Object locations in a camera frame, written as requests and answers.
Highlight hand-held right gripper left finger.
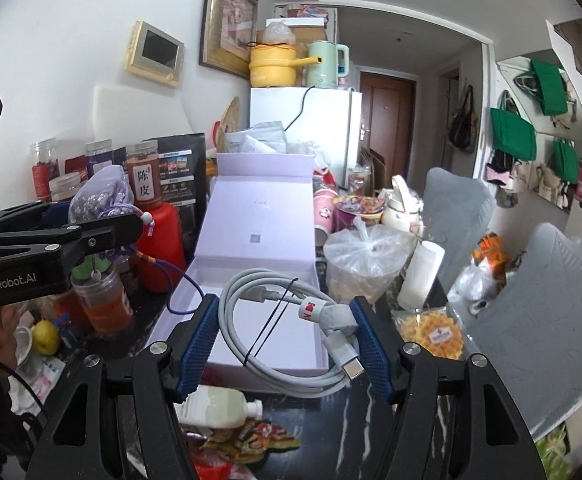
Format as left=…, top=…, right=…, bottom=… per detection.
left=26, top=294, right=220, bottom=480

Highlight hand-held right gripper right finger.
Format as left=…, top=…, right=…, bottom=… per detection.
left=348, top=296, right=546, bottom=480

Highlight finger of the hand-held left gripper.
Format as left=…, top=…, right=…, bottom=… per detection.
left=0, top=212, right=144, bottom=266
left=0, top=200, right=79, bottom=235

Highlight white charging cable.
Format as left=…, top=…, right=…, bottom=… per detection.
left=219, top=268, right=362, bottom=397

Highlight purple sachet with tassel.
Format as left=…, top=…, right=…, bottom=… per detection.
left=68, top=166, right=204, bottom=316

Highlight brown gold snack packet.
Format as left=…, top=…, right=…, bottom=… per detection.
left=191, top=417, right=302, bottom=463

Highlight lavender gift box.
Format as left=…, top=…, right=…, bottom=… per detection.
left=143, top=152, right=332, bottom=378

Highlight red plastic bottle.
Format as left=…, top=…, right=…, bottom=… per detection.
left=136, top=200, right=188, bottom=293

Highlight short clear jar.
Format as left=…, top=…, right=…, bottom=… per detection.
left=50, top=172, right=89, bottom=203

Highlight clear jar with red contents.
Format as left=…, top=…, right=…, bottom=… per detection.
left=31, top=141, right=62, bottom=201

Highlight white lotion bottle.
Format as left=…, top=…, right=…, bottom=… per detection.
left=176, top=385, right=264, bottom=428

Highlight waffle cookie packet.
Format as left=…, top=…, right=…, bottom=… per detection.
left=393, top=307, right=466, bottom=361

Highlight orange filled plastic jar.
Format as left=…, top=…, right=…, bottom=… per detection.
left=71, top=260, right=134, bottom=333

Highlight lemon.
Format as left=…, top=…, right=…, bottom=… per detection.
left=32, top=320, right=60, bottom=356

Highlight white labelled jar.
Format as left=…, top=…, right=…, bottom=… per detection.
left=126, top=141, right=164, bottom=206

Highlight plastic bag with food container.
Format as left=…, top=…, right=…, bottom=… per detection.
left=323, top=217, right=419, bottom=313

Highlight white paper roll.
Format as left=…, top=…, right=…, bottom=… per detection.
left=398, top=240, right=445, bottom=309

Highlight black printed package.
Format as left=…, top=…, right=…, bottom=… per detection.
left=113, top=133, right=208, bottom=268

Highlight white plastic bag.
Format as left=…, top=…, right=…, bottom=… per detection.
left=453, top=262, right=502, bottom=311

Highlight white foam board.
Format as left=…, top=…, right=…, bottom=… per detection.
left=92, top=85, right=194, bottom=143

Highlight instant noodle cup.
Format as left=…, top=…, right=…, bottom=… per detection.
left=333, top=195, right=386, bottom=233

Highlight white teapot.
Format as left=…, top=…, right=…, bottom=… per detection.
left=381, top=175, right=424, bottom=233

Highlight pink panda cup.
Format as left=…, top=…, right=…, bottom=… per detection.
left=313, top=187, right=339, bottom=233

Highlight orange bag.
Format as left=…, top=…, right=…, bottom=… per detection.
left=473, top=232, right=509, bottom=281

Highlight woven straw fan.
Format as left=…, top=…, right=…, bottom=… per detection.
left=219, top=97, right=242, bottom=133

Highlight glass jar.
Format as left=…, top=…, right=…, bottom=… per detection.
left=348, top=166, right=372, bottom=196

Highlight white mailer bags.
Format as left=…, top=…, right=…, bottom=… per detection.
left=223, top=120, right=289, bottom=156

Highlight folded cardboard sheets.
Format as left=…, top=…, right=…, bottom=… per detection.
left=361, top=145, right=392, bottom=193

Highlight crumpled clear plastic bag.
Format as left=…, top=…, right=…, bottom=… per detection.
left=286, top=140, right=329, bottom=171

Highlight brown door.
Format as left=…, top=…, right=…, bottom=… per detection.
left=360, top=71, right=415, bottom=181

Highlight white fridge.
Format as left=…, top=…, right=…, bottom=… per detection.
left=249, top=86, right=363, bottom=191

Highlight yellow cooking pot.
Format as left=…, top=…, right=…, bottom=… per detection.
left=248, top=42, right=320, bottom=88

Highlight dark hanging handbag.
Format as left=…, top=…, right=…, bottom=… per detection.
left=448, top=82, right=479, bottom=151

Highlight gold framed picture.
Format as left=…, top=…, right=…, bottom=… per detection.
left=199, top=0, right=260, bottom=80

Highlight green tote bag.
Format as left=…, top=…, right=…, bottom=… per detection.
left=530, top=58, right=569, bottom=116
left=490, top=107, right=538, bottom=162
left=551, top=139, right=580, bottom=183

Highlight small clear plastic bag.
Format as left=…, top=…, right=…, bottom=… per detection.
left=261, top=22, right=296, bottom=46

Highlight green electric kettle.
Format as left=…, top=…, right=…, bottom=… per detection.
left=303, top=40, right=350, bottom=89

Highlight cardboard box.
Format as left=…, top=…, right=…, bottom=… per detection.
left=291, top=26, right=328, bottom=45

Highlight white flat box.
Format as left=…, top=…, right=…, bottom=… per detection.
left=265, top=17, right=328, bottom=31

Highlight wall intercom panel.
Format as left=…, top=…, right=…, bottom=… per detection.
left=124, top=21, right=186, bottom=88

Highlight black power cord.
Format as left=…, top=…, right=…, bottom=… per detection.
left=285, top=85, right=316, bottom=133

